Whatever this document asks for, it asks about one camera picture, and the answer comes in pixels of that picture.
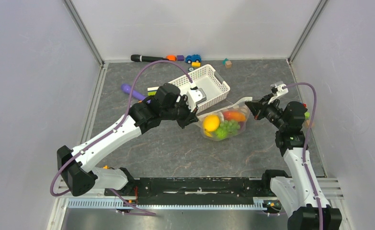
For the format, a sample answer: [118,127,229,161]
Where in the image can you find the blue toy car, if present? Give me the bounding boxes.
[185,54,202,64]

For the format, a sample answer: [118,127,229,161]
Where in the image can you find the green toy grapes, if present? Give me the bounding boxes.
[219,120,241,136]

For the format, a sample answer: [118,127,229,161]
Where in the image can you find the yellow toy brick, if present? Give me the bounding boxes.
[191,62,201,68]

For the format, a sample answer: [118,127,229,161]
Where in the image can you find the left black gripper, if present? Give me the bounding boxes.
[161,94,198,128]

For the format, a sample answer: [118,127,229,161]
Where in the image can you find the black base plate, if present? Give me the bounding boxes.
[104,177,274,205]

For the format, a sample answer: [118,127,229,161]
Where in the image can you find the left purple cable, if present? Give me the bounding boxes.
[50,60,195,217]

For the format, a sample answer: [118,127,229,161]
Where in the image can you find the green white building block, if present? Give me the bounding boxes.
[147,87,159,96]

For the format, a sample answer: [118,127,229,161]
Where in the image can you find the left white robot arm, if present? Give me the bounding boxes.
[57,83,206,196]

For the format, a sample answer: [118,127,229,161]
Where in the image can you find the yellow toy lemon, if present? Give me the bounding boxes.
[203,114,221,132]

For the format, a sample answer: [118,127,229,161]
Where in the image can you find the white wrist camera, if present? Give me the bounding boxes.
[186,87,207,113]
[268,81,289,104]

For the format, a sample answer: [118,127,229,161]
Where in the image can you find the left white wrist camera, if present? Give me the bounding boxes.
[186,87,207,113]

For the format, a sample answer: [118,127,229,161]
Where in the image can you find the colourful building block stack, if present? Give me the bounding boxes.
[303,103,311,120]

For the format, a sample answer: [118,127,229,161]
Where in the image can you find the wooden cube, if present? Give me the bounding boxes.
[305,119,314,128]

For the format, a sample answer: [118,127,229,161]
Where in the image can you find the orange toy block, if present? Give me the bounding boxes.
[166,55,177,61]

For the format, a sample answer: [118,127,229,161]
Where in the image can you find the black microphone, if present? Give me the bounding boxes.
[130,54,168,63]

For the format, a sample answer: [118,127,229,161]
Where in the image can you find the green toy cabbage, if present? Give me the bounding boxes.
[214,127,228,140]

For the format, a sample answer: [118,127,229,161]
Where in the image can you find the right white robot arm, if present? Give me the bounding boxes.
[245,94,342,230]

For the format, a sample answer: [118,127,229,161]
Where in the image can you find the teal and wood cubes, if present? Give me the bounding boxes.
[223,58,232,69]

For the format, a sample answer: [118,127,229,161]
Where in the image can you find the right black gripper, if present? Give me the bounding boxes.
[246,93,287,130]

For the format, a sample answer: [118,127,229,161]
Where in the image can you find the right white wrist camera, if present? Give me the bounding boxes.
[268,81,289,104]

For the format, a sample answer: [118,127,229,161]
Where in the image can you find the white cable duct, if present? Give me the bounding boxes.
[68,197,280,211]

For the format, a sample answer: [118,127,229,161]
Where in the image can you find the white perforated plastic basket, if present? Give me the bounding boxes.
[168,64,231,114]

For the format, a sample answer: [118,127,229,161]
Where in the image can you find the clear dotted zip bag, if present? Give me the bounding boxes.
[196,97,252,141]

